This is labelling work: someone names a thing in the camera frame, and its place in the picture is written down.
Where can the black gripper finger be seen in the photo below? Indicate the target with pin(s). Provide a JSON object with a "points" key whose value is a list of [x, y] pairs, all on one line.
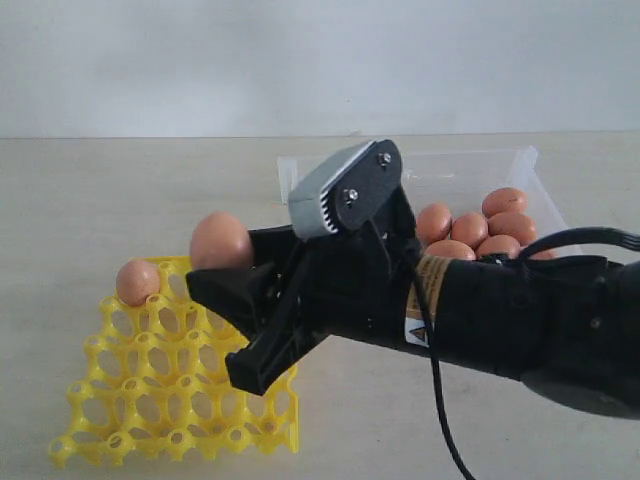
{"points": [[247, 297], [283, 335]]}

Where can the clear plastic bin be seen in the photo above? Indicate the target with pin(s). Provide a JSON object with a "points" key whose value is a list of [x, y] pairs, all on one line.
{"points": [[461, 180]]}

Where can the yellow plastic egg tray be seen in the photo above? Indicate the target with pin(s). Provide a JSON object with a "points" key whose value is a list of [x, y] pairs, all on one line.
{"points": [[156, 384]]}

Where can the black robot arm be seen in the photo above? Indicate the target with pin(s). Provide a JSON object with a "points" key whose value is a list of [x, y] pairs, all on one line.
{"points": [[566, 328]]}

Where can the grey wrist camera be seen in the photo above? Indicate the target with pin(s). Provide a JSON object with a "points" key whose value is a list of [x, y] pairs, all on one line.
{"points": [[345, 190]]}

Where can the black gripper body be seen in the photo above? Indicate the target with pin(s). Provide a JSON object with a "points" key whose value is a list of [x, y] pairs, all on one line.
{"points": [[357, 284]]}

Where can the brown egg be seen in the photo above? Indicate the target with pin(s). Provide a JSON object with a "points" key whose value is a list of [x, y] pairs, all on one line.
{"points": [[453, 249], [514, 224], [433, 223], [470, 229], [506, 199], [499, 244], [136, 281], [220, 240], [548, 254]]}

